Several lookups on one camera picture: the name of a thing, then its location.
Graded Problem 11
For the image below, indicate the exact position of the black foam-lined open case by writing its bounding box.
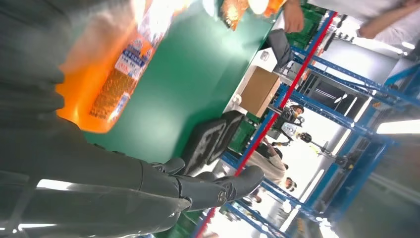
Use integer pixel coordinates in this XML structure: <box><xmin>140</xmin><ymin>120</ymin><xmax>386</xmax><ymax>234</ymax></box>
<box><xmin>180</xmin><ymin>111</ymin><xmax>245</xmax><ymax>177</ymax></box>

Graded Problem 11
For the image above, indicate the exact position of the blue metal shelving rack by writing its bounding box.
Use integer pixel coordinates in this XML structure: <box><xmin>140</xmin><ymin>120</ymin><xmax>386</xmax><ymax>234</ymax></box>
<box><xmin>193</xmin><ymin>11</ymin><xmax>420</xmax><ymax>238</ymax></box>

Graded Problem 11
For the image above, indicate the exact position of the yellow plastic sheet mat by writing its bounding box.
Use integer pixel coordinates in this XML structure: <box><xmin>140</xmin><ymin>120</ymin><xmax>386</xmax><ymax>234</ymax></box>
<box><xmin>219</xmin><ymin>0</ymin><xmax>251</xmax><ymax>32</ymax></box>

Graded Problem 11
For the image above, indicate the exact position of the brown cardboard box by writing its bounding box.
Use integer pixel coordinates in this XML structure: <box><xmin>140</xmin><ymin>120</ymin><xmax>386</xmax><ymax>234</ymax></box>
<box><xmin>240</xmin><ymin>66</ymin><xmax>282</xmax><ymax>118</ymax></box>

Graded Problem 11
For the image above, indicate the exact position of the green plastic crate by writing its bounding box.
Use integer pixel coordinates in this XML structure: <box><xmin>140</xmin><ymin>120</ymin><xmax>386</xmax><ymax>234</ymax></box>
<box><xmin>287</xmin><ymin>3</ymin><xmax>325</xmax><ymax>50</ymax></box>
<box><xmin>229</xmin><ymin>113</ymin><xmax>260</xmax><ymax>153</ymax></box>

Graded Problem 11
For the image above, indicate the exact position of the humanoid robot on stand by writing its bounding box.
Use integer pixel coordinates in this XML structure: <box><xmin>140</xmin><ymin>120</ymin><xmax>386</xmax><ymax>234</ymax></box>
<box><xmin>272</xmin><ymin>104</ymin><xmax>355</xmax><ymax>172</ymax></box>

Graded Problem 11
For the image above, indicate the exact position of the red metal post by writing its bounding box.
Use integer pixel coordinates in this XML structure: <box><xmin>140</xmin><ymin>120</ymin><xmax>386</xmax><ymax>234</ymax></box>
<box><xmin>192</xmin><ymin>11</ymin><xmax>339</xmax><ymax>238</ymax></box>

